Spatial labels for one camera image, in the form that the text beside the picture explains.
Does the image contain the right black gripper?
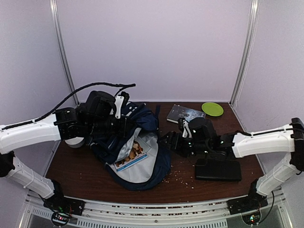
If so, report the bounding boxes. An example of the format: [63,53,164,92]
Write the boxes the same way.
[157,132,210,158]

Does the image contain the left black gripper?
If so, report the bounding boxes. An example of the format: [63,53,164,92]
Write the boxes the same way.
[86,114,134,137]

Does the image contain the dog cover book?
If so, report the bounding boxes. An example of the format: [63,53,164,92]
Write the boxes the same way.
[115,141,148,172]

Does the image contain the navy blue backpack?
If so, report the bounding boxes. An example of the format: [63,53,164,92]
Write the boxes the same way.
[87,102,171,191]

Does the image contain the black leather case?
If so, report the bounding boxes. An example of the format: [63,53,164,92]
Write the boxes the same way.
[195,159,242,182]

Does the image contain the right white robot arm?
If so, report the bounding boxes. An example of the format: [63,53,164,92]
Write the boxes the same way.
[160,117,304,210]

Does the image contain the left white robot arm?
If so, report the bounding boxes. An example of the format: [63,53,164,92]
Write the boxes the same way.
[0,91,131,211]

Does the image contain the blue hardcover book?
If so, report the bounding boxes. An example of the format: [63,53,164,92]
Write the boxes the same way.
[166,104,206,124]

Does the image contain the white ceramic bowl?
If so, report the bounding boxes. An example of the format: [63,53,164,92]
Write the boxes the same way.
[65,137,85,148]

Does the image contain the green plate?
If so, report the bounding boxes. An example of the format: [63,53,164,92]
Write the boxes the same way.
[201,102,224,117]

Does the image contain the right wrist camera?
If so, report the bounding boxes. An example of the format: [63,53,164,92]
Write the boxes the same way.
[178,117,192,138]

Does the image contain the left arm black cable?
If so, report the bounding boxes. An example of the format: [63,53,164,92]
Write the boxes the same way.
[0,82,136,131]

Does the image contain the front aluminium rail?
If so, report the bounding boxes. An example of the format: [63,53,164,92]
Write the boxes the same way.
[23,186,289,228]

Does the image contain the right metal frame post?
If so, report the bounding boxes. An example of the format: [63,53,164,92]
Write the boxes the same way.
[230,0,260,107]

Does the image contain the metal frame post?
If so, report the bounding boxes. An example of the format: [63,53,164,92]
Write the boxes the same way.
[49,0,75,92]
[230,0,260,107]

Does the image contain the left metal frame post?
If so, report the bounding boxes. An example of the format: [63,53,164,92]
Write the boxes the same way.
[49,0,75,92]

